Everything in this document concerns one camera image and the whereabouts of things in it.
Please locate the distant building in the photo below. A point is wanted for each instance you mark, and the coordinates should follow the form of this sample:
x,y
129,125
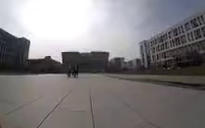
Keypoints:
x,y
117,62

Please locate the wide flat-roofed building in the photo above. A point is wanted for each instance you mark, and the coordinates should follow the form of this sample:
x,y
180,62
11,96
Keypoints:
x,y
86,61

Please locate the grey concrete pavement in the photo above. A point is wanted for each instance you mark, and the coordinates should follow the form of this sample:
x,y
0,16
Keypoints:
x,y
106,103

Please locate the low dark building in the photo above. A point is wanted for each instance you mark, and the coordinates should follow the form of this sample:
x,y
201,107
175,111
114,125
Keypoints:
x,y
45,65

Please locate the grass strip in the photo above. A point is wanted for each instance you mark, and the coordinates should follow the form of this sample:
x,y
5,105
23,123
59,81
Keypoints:
x,y
176,70

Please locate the white many-windowed building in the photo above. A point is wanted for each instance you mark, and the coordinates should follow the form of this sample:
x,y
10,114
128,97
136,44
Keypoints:
x,y
183,40

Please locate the long dark building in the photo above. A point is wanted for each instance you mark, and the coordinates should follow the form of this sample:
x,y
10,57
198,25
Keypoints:
x,y
6,46

